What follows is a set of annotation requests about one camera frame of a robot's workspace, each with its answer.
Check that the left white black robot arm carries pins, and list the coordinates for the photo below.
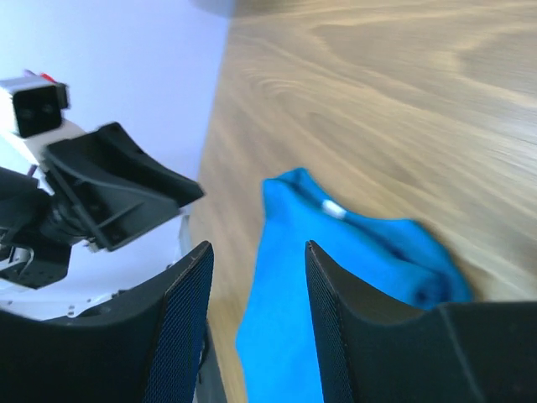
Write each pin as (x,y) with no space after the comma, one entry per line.
(39,228)

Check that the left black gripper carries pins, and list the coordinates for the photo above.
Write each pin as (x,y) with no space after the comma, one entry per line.
(119,192)

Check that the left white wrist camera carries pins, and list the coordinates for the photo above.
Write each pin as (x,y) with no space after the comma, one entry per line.
(32,115)

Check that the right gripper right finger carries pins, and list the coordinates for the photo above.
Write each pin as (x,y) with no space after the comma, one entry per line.
(373,348)

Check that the blue t shirt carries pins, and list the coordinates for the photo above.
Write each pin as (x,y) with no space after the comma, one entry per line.
(275,341)

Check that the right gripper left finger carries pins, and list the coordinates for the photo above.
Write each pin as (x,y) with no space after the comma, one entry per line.
(141,346)

